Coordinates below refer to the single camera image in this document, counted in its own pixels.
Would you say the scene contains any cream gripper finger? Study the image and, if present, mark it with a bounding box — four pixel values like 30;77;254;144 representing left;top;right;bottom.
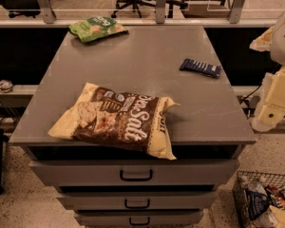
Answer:
249;27;274;52
251;103;285;132

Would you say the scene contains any blue rxbar blueberry bar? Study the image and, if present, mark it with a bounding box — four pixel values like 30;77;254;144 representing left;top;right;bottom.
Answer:
180;59;221;78

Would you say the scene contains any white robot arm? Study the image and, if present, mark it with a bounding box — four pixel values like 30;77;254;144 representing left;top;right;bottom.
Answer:
250;11;285;132

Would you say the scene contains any brown sea salt chip bag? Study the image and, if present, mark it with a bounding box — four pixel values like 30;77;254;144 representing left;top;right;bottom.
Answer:
48;83;176;161

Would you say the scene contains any green rice chip bag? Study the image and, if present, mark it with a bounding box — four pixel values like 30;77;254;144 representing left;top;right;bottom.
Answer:
68;17;127;43

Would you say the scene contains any black office chair centre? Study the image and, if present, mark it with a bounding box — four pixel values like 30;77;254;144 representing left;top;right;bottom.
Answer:
111;0;188;24

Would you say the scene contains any black cable right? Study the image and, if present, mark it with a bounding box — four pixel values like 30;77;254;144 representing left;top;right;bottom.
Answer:
239;85;263;119

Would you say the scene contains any wire basket of snacks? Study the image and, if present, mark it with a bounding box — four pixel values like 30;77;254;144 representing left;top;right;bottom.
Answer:
233;171;285;228

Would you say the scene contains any top drawer black handle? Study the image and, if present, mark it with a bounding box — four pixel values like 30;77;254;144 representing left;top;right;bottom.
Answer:
120;170;153;181

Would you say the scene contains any drawer black handle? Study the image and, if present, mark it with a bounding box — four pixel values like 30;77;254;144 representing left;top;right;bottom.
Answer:
120;170;153;181
128;218;150;226
123;199;150;209

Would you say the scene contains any bottom drawer black handle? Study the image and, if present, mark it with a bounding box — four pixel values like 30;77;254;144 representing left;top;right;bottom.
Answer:
128;218;150;226

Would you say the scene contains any middle drawer black handle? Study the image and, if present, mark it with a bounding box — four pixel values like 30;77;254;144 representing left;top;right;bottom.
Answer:
123;199;150;209

